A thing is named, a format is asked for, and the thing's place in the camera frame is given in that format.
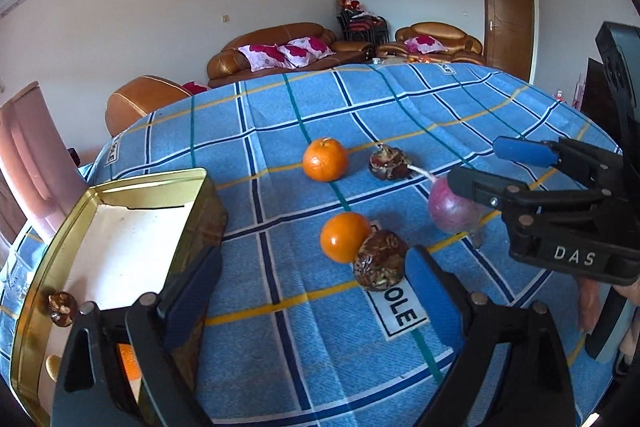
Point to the gold metal tin tray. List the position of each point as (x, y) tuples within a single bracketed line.
[(122, 239)]

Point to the orange tangerine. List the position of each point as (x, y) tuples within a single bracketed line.
[(132, 368), (342, 236), (325, 160)]

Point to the brown leather armchair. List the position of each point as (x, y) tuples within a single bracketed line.
[(462, 47)]

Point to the wrinkled brown passion fruit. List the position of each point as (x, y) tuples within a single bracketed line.
[(380, 262)]

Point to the brown wooden door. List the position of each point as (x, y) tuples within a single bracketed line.
[(509, 36)]

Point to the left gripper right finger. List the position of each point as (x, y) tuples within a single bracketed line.
[(470, 330)]

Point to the brown dried fruit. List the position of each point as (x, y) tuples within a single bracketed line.
[(388, 163)]

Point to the blue plaid tablecloth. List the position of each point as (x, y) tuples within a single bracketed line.
[(301, 158)]

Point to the right hand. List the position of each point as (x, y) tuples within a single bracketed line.
[(588, 301)]

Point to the stacked chairs with red items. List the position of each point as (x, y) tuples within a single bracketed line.
[(358, 24)]

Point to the black television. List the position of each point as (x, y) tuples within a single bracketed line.
[(597, 101)]

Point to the floral pillow on armchair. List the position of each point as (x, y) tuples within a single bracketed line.
[(424, 44)]

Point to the pink electric kettle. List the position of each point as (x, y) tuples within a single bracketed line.
[(40, 172)]

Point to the floral pillow left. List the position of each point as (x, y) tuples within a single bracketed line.
[(262, 57)]

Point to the small yellow fruit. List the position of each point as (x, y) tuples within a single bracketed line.
[(53, 364)]

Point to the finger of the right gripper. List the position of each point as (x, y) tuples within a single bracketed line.
[(570, 207), (584, 163)]

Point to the purple round radish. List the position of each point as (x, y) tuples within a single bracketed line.
[(451, 213)]

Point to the floral pillow right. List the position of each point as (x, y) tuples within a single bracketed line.
[(302, 52)]

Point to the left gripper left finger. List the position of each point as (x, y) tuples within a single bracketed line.
[(159, 323)]

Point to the brown leather three-seat sofa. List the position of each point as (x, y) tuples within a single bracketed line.
[(230, 66)]

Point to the dark glossy passion fruit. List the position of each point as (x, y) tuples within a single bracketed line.
[(62, 308)]

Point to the near brown leather chair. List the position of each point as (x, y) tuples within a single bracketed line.
[(142, 96)]

